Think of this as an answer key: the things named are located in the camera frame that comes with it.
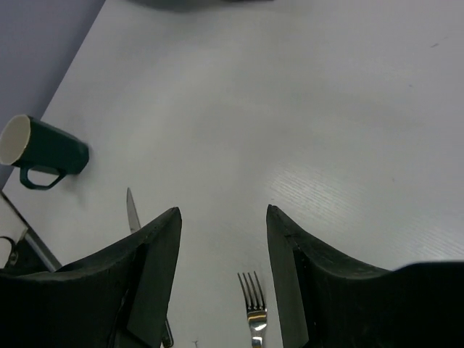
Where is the steel table knife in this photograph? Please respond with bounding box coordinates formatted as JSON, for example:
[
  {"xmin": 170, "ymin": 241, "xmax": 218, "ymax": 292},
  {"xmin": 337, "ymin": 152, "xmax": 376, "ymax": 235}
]
[{"xmin": 126, "ymin": 188, "xmax": 174, "ymax": 348}]

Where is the steel fork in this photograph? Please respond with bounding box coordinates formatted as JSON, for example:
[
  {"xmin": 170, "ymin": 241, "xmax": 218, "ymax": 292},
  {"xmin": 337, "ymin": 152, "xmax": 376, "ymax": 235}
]
[{"xmin": 237, "ymin": 271, "xmax": 268, "ymax": 348}]

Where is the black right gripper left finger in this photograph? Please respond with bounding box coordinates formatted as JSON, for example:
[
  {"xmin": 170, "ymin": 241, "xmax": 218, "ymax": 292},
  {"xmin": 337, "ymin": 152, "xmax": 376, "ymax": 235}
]
[{"xmin": 1, "ymin": 207, "xmax": 181, "ymax": 347}]

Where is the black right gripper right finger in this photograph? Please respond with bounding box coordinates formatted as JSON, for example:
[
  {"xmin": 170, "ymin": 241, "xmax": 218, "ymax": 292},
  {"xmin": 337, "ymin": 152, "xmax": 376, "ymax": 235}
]
[{"xmin": 266, "ymin": 205, "xmax": 463, "ymax": 347}]

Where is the dark green mug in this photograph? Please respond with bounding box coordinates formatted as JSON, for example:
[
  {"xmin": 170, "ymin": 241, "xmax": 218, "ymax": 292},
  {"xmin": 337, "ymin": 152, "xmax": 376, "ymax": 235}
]
[{"xmin": 1, "ymin": 115, "xmax": 89, "ymax": 191}]

